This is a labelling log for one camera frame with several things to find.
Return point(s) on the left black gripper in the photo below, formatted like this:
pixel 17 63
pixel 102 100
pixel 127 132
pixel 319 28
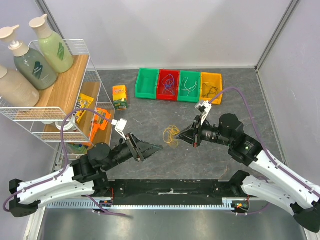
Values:
pixel 141 149

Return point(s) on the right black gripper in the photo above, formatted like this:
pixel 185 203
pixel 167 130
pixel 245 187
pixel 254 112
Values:
pixel 196 132

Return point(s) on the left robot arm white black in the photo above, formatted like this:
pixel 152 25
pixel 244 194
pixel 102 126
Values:
pixel 85 176

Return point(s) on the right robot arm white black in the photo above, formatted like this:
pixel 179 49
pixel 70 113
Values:
pixel 288 190

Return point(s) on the green bin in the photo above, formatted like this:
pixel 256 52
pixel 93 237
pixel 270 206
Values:
pixel 146 83
pixel 189 86

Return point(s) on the orange toy package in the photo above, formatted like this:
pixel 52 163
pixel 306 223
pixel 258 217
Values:
pixel 99 123

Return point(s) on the red bin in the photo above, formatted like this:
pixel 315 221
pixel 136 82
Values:
pixel 168 85

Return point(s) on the yellow green small box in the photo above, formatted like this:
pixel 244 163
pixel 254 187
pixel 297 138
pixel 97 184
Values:
pixel 120 97

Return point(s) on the yellow bin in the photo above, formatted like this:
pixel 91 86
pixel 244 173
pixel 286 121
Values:
pixel 211 85

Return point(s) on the left green bin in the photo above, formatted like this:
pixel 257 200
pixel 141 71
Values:
pixel 146 83

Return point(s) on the colourful box on lower shelf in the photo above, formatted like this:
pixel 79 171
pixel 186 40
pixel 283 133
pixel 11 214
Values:
pixel 77 148

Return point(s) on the yellow candy bag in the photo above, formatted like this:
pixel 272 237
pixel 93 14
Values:
pixel 83 102

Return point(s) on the white tape roll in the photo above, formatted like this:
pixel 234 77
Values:
pixel 69 126

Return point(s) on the light green pump bottle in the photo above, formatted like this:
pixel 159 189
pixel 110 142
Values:
pixel 52 45

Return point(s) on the beige pump bottle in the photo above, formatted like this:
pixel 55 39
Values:
pixel 14 87

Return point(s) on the dark green pump bottle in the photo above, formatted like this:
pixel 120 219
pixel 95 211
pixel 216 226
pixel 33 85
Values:
pixel 32 65

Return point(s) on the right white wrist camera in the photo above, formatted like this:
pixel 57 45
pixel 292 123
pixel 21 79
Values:
pixel 204 106

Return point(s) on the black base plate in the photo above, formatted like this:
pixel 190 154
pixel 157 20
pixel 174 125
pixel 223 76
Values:
pixel 171 191

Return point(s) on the slotted cable duct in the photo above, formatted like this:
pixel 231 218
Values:
pixel 86 204

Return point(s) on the white wire shelf rack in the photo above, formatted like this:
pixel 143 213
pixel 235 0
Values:
pixel 61 98

